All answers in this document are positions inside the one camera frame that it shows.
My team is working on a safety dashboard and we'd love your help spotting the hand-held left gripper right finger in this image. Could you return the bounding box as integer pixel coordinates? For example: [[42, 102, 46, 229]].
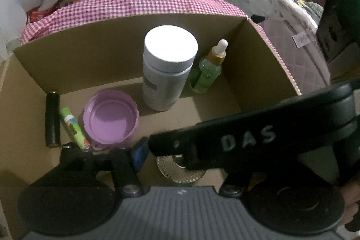
[[219, 171, 254, 198]]

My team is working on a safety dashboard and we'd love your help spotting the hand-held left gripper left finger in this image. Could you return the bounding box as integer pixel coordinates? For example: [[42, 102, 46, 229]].
[[58, 137, 149, 198]]

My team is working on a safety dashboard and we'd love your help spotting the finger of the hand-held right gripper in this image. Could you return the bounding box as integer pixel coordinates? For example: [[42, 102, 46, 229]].
[[149, 83, 360, 187]]

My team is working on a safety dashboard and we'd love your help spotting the dark jar with gold lid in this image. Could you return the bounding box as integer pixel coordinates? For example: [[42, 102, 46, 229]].
[[156, 154, 207, 184]]

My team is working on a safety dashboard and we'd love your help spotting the purple plastic lid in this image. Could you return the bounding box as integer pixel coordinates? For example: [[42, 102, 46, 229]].
[[82, 89, 140, 152]]

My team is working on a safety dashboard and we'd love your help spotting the green lip balm stick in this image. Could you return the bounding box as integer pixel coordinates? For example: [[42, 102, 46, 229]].
[[60, 107, 92, 151]]

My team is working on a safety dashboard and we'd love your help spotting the green dropper bottle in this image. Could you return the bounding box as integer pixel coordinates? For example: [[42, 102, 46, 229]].
[[191, 39, 229, 94]]

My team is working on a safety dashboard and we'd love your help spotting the white plastic bottle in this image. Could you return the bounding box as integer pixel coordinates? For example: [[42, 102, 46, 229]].
[[142, 26, 199, 112]]

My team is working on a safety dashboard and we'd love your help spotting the black cylindrical tube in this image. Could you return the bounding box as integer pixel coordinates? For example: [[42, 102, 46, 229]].
[[45, 91, 61, 148]]

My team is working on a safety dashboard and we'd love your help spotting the brown cardboard box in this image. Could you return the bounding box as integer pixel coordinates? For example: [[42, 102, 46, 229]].
[[0, 13, 303, 240]]

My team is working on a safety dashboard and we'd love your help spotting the person's right hand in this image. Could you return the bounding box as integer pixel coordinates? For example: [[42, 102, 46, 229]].
[[344, 181, 360, 232]]

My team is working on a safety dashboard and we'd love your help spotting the quilted mattress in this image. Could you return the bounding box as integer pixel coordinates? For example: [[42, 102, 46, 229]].
[[259, 12, 331, 94]]

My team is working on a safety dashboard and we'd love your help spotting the black bag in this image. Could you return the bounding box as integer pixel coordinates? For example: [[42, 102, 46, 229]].
[[251, 13, 267, 25]]

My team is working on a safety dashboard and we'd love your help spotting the pink checkered tablecloth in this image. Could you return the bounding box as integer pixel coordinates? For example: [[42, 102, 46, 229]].
[[21, 0, 301, 94]]

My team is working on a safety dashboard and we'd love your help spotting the red snack packet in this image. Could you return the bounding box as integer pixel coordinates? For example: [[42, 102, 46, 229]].
[[27, 2, 60, 23]]

